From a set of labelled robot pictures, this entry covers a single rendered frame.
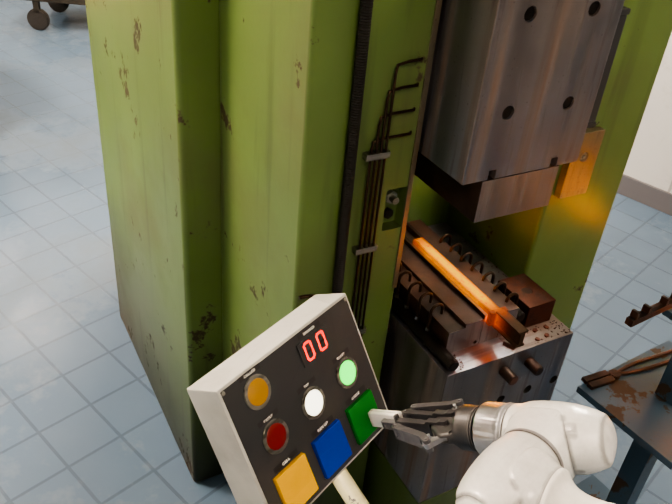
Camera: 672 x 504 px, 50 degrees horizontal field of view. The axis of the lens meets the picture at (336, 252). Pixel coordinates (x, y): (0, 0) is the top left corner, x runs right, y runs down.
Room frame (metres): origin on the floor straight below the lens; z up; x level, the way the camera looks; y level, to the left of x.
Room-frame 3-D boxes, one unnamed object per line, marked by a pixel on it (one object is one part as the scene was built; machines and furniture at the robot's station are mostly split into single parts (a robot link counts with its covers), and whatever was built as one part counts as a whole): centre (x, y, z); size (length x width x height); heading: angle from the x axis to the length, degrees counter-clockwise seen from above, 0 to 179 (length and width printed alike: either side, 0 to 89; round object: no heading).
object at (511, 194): (1.48, -0.25, 1.32); 0.42 x 0.20 x 0.10; 31
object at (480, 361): (1.52, -0.29, 0.69); 0.56 x 0.38 x 0.45; 31
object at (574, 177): (1.58, -0.56, 1.27); 0.09 x 0.02 x 0.17; 121
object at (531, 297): (1.45, -0.48, 0.95); 0.12 x 0.09 x 0.07; 31
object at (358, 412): (0.95, -0.08, 1.01); 0.07 x 0.05 x 0.07; 146
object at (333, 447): (0.87, -0.02, 1.01); 0.07 x 0.05 x 0.07; 146
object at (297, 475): (0.79, 0.03, 1.01); 0.07 x 0.05 x 0.07; 146
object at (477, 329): (1.48, -0.25, 0.96); 0.42 x 0.20 x 0.09; 31
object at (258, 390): (0.84, 0.10, 1.16); 0.05 x 0.03 x 0.04; 121
